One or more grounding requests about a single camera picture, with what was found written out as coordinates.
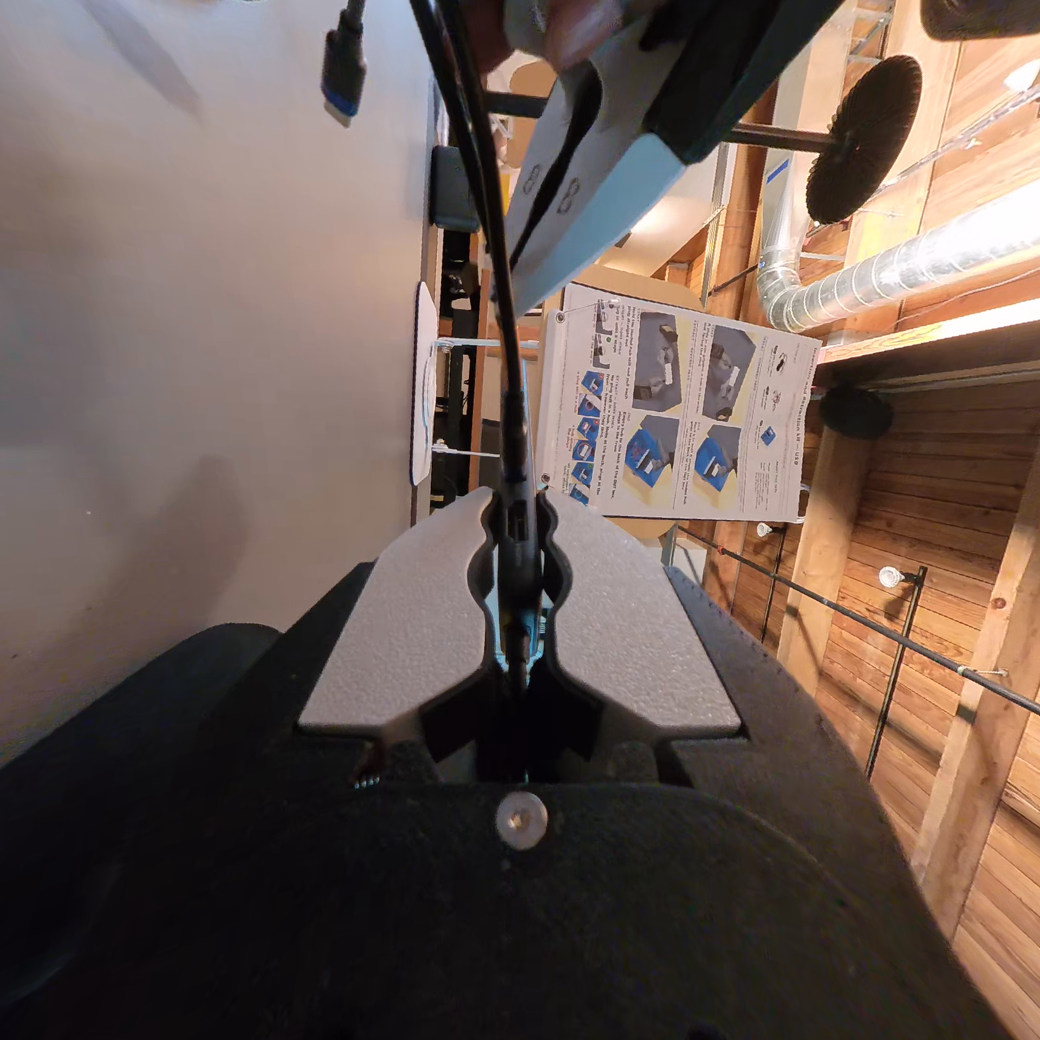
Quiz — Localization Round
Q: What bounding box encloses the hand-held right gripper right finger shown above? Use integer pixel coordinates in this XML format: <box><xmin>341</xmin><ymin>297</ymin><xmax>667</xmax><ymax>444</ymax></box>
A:
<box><xmin>536</xmin><ymin>491</ymin><xmax>744</xmax><ymax>740</ymax></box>

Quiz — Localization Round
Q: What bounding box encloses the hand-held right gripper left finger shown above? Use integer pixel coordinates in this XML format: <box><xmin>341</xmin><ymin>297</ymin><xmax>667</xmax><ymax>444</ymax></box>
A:
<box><xmin>297</xmin><ymin>486</ymin><xmax>498</xmax><ymax>742</ymax></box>

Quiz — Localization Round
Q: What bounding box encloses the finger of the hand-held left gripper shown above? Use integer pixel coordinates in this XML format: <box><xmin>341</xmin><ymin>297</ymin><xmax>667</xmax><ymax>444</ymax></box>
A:
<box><xmin>504</xmin><ymin>58</ymin><xmax>604</xmax><ymax>263</ymax></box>
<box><xmin>509</xmin><ymin>36</ymin><xmax>685</xmax><ymax>316</ymax></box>

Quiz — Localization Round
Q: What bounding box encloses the black usb cable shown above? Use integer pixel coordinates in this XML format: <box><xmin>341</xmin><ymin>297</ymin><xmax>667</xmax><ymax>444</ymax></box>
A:
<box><xmin>408</xmin><ymin>0</ymin><xmax>537</xmax><ymax>491</ymax></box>
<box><xmin>439</xmin><ymin>0</ymin><xmax>525</xmax><ymax>391</ymax></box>

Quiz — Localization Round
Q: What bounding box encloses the black usb hub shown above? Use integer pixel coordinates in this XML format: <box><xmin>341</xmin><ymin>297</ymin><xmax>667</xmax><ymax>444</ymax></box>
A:
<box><xmin>490</xmin><ymin>479</ymin><xmax>547</xmax><ymax>679</ymax></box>

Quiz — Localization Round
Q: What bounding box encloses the black cable with blue plug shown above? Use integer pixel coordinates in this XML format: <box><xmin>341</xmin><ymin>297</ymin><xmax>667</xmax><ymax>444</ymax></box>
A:
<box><xmin>319</xmin><ymin>0</ymin><xmax>370</xmax><ymax>128</ymax></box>

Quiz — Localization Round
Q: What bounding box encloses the usb instruction poster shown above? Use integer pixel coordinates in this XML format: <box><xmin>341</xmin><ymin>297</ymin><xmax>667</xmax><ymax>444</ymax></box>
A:
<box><xmin>536</xmin><ymin>282</ymin><xmax>827</xmax><ymax>523</ymax></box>

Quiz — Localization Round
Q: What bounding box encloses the person's left hand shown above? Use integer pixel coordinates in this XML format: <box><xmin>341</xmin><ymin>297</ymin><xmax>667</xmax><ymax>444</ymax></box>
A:
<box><xmin>543</xmin><ymin>0</ymin><xmax>653</xmax><ymax>72</ymax></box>

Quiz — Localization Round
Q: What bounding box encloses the wooden poster board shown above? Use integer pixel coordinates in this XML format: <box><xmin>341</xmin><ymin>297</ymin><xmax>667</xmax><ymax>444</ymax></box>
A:
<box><xmin>581</xmin><ymin>262</ymin><xmax>679</xmax><ymax>541</ymax></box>

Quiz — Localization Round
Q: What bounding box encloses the grey box device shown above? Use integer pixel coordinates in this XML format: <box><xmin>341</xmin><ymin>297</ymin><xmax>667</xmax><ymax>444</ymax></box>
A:
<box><xmin>429</xmin><ymin>145</ymin><xmax>482</xmax><ymax>234</ymax></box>

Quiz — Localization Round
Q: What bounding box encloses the floor lamp round black head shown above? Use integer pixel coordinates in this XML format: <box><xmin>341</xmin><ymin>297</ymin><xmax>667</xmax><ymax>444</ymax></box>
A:
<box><xmin>727</xmin><ymin>54</ymin><xmax>925</xmax><ymax>226</ymax></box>

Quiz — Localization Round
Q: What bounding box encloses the long black rod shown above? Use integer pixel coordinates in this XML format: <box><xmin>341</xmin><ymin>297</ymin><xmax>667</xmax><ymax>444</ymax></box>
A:
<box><xmin>677</xmin><ymin>524</ymin><xmax>1040</xmax><ymax>718</ymax></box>

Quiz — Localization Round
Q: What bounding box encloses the white rounded pad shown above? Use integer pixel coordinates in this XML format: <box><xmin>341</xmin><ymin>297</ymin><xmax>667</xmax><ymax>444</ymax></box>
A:
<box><xmin>408</xmin><ymin>280</ymin><xmax>445</xmax><ymax>486</ymax></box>

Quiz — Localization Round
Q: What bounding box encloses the silver spiral duct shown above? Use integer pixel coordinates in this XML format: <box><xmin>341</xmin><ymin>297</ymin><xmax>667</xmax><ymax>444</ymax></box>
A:
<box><xmin>757</xmin><ymin>197</ymin><xmax>1040</xmax><ymax>336</ymax></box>

